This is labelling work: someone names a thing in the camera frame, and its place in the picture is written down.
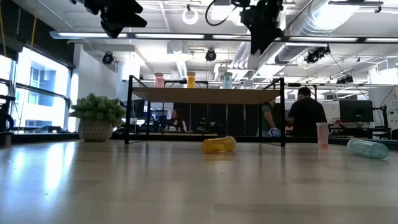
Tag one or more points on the black curved equipment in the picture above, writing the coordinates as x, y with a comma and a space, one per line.
6, 98

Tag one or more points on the black equipment stand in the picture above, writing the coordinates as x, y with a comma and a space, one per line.
386, 121

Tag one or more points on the black ceiling track spotlight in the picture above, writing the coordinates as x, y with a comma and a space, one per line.
312, 56
345, 80

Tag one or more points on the person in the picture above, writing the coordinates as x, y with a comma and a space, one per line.
176, 123
306, 115
267, 119

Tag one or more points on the wooden shelf black metal frame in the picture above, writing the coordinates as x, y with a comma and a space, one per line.
202, 96

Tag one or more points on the black ceiling rail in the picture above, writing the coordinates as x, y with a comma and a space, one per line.
354, 2

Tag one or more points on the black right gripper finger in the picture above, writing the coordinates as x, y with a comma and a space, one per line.
258, 39
273, 33

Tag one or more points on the green plant in white pot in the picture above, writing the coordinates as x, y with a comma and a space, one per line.
98, 118

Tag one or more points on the amber medicine bottle white cap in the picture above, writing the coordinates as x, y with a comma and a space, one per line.
191, 81
217, 145

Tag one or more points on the black round ceiling spotlight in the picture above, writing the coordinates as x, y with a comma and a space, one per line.
211, 55
108, 58

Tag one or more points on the large window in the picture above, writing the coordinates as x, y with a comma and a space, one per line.
40, 105

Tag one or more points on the teal medicine bottle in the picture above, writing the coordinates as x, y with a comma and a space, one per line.
227, 81
367, 148

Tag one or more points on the silver ventilation duct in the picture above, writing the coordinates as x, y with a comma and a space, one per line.
311, 18

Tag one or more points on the black computer monitor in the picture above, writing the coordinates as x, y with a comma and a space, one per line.
356, 111
139, 109

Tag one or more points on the white blue round object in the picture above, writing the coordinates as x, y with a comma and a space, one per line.
275, 132

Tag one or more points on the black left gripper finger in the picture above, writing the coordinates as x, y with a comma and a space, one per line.
121, 23
121, 7

